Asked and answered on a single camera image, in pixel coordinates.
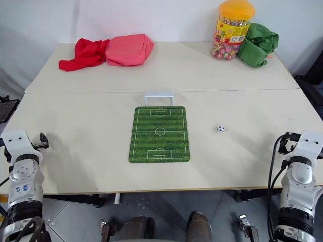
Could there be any small white goal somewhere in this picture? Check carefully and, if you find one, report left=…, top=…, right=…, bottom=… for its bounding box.
left=144, top=91, right=175, bottom=105

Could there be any red cloth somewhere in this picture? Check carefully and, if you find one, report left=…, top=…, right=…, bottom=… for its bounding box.
left=58, top=38, right=111, bottom=73

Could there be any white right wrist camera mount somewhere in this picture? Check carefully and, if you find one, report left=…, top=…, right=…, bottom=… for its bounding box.
left=290, top=130, right=323, bottom=165

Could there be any pink cloth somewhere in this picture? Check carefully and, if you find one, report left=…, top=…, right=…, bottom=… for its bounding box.
left=104, top=33, right=155, bottom=67

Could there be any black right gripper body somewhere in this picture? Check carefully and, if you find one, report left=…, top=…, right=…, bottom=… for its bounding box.
left=278, top=137, right=297, bottom=155

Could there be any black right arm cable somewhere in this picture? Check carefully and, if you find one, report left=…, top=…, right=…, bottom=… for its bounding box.
left=266, top=135, right=290, bottom=242

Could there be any black mesh chair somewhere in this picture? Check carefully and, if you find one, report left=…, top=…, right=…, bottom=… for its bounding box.
left=0, top=95, right=21, bottom=125

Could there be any green cloth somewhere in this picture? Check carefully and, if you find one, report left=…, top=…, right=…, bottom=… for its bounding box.
left=237, top=22, right=280, bottom=69

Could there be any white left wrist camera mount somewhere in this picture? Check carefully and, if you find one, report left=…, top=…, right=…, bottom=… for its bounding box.
left=0, top=130, right=41, bottom=163

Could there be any black table base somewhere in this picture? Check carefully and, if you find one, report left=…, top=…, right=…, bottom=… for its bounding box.
left=234, top=187, right=284, bottom=202
left=42, top=193, right=104, bottom=208

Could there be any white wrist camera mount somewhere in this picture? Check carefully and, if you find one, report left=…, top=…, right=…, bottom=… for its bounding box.
left=290, top=130, right=323, bottom=165
left=0, top=130, right=41, bottom=163

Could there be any lollipop jar with yellow lid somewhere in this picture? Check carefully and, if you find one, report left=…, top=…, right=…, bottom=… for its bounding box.
left=210, top=0, right=256, bottom=62

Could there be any dark rounded brown shape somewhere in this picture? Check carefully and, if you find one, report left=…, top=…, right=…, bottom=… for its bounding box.
left=186, top=211, right=212, bottom=242

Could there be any green soccer field mat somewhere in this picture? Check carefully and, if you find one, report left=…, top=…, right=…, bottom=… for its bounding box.
left=128, top=105, right=191, bottom=164

